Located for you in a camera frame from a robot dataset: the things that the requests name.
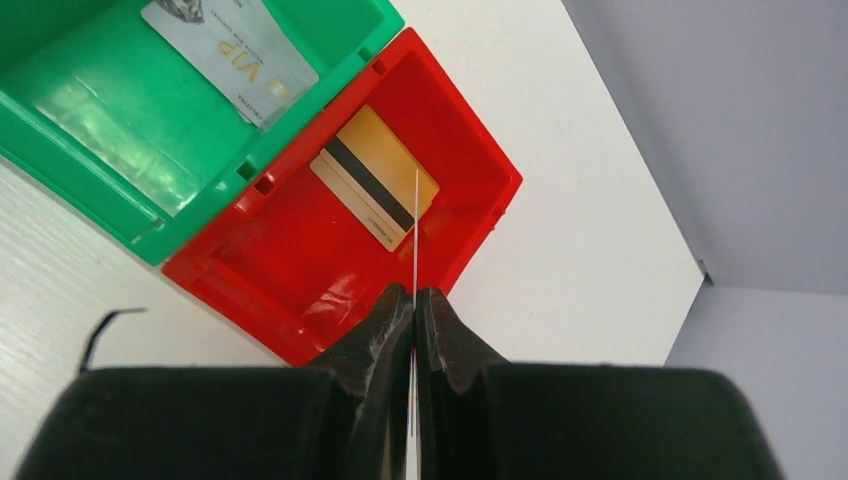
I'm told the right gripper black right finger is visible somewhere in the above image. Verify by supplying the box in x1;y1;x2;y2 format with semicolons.
415;288;783;479

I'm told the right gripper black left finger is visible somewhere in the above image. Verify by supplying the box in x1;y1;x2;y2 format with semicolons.
16;283;414;479

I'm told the silver credit card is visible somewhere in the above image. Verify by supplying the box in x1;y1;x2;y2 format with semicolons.
141;0;319;132

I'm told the gold credit card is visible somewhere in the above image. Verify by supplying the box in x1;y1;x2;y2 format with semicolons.
310;106;440;252

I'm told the right red plastic bin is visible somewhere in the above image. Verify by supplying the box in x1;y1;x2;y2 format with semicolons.
163;28;522;366

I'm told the green plastic bin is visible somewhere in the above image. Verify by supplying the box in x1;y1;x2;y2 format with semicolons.
1;1;404;265

